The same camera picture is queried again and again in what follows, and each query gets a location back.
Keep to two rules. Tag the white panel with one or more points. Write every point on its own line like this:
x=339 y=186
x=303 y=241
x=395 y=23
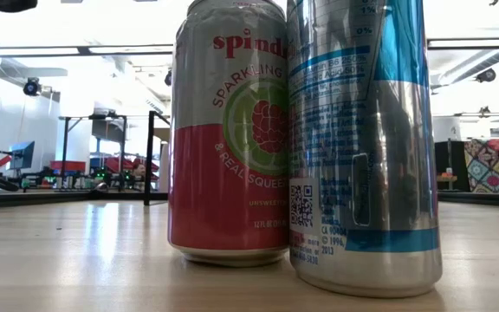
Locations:
x=163 y=169

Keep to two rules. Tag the small grey dome object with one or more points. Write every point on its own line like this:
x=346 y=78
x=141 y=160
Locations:
x=101 y=187

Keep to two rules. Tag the small orange object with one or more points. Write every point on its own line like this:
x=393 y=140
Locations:
x=448 y=177

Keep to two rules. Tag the black partition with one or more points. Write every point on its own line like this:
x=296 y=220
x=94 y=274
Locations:
x=457 y=169

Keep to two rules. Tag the red grey Spindrift can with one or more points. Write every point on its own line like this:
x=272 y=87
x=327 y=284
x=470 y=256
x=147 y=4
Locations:
x=215 y=173

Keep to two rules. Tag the colourful patchwork quilt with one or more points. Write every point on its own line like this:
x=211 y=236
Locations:
x=494 y=167

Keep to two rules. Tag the wooden shelf black metal frame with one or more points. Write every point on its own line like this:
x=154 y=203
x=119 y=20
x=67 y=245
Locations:
x=149 y=164

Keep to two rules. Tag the black aluminium table frame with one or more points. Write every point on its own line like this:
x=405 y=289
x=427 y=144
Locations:
x=37 y=200

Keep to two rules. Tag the dark computer monitor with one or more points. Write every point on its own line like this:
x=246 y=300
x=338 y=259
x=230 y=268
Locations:
x=22 y=155

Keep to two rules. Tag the silver blue Red Bull can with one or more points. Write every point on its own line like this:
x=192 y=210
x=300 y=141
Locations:
x=362 y=173

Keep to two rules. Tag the black ceiling camera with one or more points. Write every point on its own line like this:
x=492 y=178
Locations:
x=32 y=86
x=486 y=75
x=168 y=78

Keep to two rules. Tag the grey ceiling duct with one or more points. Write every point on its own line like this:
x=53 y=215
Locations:
x=492 y=58

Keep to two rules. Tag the grey hanging box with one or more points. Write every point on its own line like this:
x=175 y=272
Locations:
x=107 y=131

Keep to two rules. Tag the background robot with green lights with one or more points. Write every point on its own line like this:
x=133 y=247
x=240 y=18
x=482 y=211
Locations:
x=102 y=177

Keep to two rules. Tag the person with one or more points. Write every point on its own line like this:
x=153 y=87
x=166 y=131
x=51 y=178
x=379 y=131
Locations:
x=139 y=170

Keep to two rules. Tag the black background frame table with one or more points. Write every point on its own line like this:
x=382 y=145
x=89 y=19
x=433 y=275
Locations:
x=64 y=147

